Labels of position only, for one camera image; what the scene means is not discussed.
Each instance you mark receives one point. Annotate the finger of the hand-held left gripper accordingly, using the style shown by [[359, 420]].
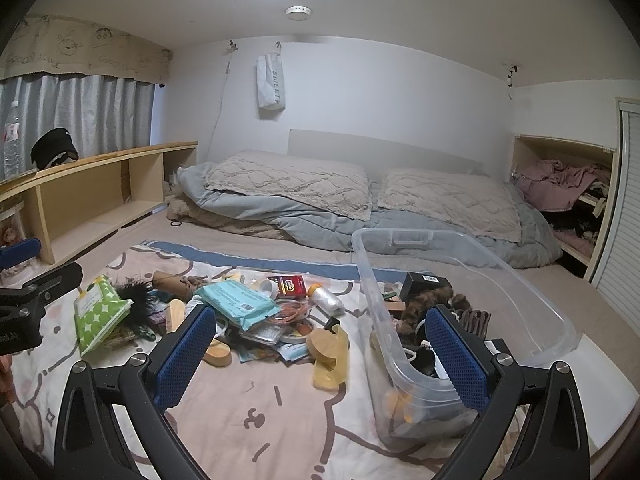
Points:
[[17, 255], [45, 285]]

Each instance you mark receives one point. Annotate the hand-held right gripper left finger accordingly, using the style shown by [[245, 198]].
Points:
[[182, 355]]

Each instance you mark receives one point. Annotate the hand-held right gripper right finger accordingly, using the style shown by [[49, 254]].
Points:
[[457, 360]]

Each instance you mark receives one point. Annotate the clear plastic storage bin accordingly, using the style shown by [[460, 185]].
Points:
[[380, 285]]

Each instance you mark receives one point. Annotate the oval wooden block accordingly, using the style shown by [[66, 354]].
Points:
[[220, 355]]

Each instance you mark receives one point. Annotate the green clothespin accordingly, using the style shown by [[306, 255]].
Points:
[[147, 332]]

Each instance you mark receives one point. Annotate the green dotted tissue pack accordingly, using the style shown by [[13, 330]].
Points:
[[97, 315]]

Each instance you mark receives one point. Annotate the brown furry item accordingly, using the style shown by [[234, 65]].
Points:
[[425, 305]]

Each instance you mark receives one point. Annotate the teal wet wipes pack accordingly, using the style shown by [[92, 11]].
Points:
[[235, 302]]

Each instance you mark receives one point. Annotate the black feather duster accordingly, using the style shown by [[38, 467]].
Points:
[[135, 294]]

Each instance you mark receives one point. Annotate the black box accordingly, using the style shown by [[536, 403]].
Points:
[[417, 285]]

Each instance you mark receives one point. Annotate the cartoon printed blanket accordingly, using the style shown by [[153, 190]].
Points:
[[250, 410]]

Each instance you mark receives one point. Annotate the wooden bedside shelf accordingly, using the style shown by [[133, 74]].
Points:
[[85, 195]]

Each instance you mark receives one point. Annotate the clear water bottle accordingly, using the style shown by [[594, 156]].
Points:
[[12, 145]]

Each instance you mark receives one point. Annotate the black cap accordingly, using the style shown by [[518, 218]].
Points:
[[52, 145]]

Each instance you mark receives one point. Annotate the red small box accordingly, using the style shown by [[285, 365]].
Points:
[[289, 286]]

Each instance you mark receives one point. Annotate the round wooden disc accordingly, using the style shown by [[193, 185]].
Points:
[[320, 342]]

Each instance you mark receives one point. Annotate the brown fuzzy blanket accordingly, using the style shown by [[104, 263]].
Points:
[[210, 217]]

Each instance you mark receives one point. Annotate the silver foil tube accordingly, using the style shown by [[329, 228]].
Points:
[[327, 300]]

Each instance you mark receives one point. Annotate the grey curtain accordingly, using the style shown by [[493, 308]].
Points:
[[95, 115]]

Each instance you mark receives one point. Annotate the beige quilted pillow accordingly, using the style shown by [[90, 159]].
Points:
[[450, 200], [285, 180]]

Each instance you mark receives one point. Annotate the dark clothes pile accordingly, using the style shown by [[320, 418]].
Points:
[[575, 225]]

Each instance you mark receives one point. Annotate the grey duvet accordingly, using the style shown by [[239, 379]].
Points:
[[320, 227]]

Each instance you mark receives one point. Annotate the pink clothes pile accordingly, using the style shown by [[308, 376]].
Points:
[[555, 182]]

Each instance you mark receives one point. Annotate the beige printed curtain valance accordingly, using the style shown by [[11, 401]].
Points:
[[80, 50]]

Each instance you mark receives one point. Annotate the white louvre door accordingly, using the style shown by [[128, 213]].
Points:
[[625, 220]]

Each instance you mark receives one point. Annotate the grey headboard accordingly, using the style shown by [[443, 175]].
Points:
[[380, 147]]

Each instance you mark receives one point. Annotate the white hanging bag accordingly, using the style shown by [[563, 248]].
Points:
[[271, 87]]

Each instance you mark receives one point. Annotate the white smoke detector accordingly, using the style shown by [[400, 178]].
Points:
[[298, 12]]

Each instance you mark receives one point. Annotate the wooden wall niche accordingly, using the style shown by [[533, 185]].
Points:
[[555, 152]]

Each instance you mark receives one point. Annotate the wall hook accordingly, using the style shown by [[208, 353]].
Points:
[[277, 45], [511, 70], [232, 46]]

